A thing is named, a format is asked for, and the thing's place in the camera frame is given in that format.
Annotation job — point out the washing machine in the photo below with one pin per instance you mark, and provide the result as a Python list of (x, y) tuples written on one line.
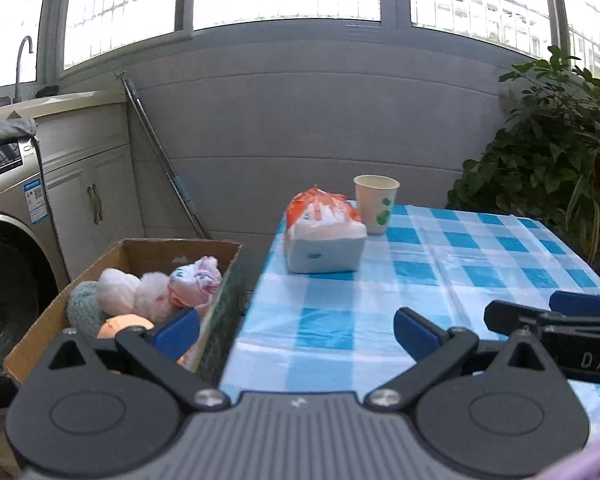
[(32, 270)]

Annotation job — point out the white fluffy soft ball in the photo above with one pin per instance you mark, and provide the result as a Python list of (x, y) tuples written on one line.
[(116, 291)]

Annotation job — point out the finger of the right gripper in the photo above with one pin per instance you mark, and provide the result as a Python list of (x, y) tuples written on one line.
[(575, 303), (505, 318)]

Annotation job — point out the teal knitted soft item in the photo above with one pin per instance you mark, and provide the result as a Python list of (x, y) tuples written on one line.
[(83, 311)]

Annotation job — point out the tissue pack orange white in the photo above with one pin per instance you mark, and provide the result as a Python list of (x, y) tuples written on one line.
[(324, 233)]

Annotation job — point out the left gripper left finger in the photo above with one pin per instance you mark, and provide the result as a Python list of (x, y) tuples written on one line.
[(154, 354)]

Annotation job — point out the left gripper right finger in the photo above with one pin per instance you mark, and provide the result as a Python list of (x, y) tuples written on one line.
[(438, 354)]

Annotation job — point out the white cabinet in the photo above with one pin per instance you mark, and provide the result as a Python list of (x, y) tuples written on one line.
[(87, 166)]

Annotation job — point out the grey mop pole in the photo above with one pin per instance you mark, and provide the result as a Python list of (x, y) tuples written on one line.
[(164, 160)]

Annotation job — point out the orange plush toy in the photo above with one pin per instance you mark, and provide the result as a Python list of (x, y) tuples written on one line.
[(122, 324)]

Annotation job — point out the blue white checkered tablecloth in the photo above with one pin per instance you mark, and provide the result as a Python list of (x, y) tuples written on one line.
[(334, 332)]

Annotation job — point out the pink fluffy soft item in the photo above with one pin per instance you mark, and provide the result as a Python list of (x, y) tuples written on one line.
[(152, 300)]

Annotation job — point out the green potted plant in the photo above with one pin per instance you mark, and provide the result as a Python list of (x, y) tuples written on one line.
[(544, 164)]

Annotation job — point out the white patterned cloth bundle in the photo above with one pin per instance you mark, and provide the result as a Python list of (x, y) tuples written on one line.
[(194, 285)]

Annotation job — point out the cardboard box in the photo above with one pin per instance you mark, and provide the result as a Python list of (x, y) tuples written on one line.
[(138, 256)]

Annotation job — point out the paper cup green print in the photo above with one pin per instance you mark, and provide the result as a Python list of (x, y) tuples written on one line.
[(375, 196)]

